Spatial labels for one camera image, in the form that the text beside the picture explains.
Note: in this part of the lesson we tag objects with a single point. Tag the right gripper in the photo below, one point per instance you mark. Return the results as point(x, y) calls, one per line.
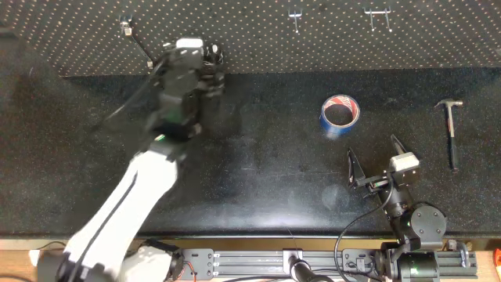
point(377, 181)

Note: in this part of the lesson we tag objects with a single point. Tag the wrench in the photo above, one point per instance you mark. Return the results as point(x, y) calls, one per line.
point(138, 48)

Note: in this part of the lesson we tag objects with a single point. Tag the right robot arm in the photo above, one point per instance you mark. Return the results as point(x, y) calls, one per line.
point(426, 226)

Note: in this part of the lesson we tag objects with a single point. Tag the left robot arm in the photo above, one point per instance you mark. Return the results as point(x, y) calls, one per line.
point(129, 203)

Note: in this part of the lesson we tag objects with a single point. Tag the black pegboard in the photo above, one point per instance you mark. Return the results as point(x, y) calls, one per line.
point(313, 39)

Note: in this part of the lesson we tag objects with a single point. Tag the roll of blue tape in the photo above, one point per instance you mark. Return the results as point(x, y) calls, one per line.
point(328, 127)

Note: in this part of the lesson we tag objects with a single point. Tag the hammer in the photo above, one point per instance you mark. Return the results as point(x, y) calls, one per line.
point(451, 121)

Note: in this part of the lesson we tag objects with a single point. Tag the metal hook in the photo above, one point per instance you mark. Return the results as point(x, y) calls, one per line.
point(295, 15)
point(377, 12)
point(124, 18)

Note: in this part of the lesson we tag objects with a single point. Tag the orange object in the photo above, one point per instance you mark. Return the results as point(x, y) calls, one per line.
point(498, 259)

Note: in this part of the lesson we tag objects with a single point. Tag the white paper tag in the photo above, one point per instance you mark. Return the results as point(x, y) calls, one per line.
point(34, 257)

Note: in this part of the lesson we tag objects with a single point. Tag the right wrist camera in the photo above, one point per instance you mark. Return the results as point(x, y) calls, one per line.
point(404, 161)

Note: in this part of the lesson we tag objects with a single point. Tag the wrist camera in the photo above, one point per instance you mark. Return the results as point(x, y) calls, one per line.
point(404, 161)
point(189, 42)

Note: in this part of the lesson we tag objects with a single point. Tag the mounting rail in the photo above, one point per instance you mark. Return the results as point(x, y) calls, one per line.
point(250, 262)

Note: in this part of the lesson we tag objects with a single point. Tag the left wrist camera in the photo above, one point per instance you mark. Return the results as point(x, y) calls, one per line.
point(189, 42)

